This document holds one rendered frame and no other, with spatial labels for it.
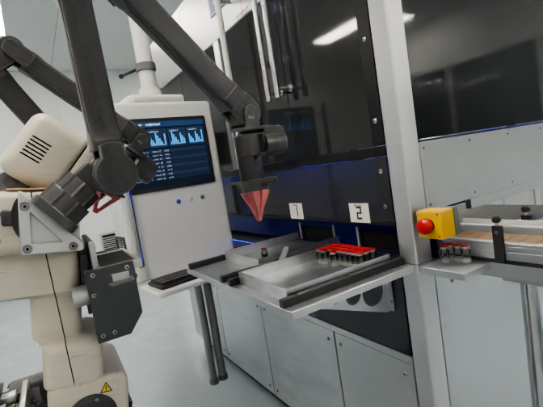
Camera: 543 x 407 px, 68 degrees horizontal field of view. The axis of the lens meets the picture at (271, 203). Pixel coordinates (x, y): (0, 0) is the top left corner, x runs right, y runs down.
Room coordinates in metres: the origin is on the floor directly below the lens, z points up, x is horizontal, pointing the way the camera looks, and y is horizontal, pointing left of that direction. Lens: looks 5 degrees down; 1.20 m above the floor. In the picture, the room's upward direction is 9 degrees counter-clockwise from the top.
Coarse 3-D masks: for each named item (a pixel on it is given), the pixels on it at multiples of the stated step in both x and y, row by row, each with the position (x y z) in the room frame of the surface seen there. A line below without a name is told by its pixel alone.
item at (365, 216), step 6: (348, 204) 1.25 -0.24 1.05; (354, 204) 1.22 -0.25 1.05; (360, 204) 1.20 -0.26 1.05; (366, 204) 1.18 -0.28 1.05; (354, 210) 1.23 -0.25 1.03; (366, 210) 1.18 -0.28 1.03; (354, 216) 1.23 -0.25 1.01; (360, 216) 1.21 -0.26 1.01; (366, 216) 1.19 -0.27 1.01; (360, 222) 1.21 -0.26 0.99; (366, 222) 1.19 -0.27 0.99
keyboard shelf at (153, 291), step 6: (192, 282) 1.53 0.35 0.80; (198, 282) 1.54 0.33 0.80; (204, 282) 1.56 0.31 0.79; (144, 288) 1.56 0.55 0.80; (150, 288) 1.53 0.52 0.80; (156, 288) 1.52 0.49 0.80; (168, 288) 1.49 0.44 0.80; (174, 288) 1.48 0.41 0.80; (180, 288) 1.49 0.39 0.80; (186, 288) 1.51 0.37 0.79; (150, 294) 1.51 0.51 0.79; (156, 294) 1.46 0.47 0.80; (162, 294) 1.45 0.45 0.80; (168, 294) 1.46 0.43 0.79
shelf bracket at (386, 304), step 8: (384, 288) 1.13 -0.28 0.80; (360, 296) 1.09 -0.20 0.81; (384, 296) 1.13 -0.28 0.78; (392, 296) 1.13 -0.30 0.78; (336, 304) 1.04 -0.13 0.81; (344, 304) 1.05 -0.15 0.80; (360, 304) 1.08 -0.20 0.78; (376, 304) 1.11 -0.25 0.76; (384, 304) 1.13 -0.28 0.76; (392, 304) 1.13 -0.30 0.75; (384, 312) 1.13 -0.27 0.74
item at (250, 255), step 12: (276, 240) 1.60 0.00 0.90; (288, 240) 1.63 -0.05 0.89; (300, 240) 1.63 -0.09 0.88; (324, 240) 1.40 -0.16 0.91; (336, 240) 1.43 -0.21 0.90; (228, 252) 1.46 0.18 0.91; (240, 252) 1.51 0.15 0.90; (252, 252) 1.54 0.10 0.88; (276, 252) 1.47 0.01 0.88; (288, 252) 1.32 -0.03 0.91; (252, 264) 1.30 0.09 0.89
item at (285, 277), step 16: (304, 256) 1.25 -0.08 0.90; (384, 256) 1.07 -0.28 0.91; (240, 272) 1.13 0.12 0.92; (256, 272) 1.16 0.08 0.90; (272, 272) 1.19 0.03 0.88; (288, 272) 1.17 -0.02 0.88; (304, 272) 1.15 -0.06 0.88; (320, 272) 1.12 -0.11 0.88; (336, 272) 0.99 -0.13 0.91; (352, 272) 1.01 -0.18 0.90; (256, 288) 1.05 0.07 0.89; (272, 288) 0.97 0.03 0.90; (288, 288) 0.92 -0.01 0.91; (304, 288) 0.94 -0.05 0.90
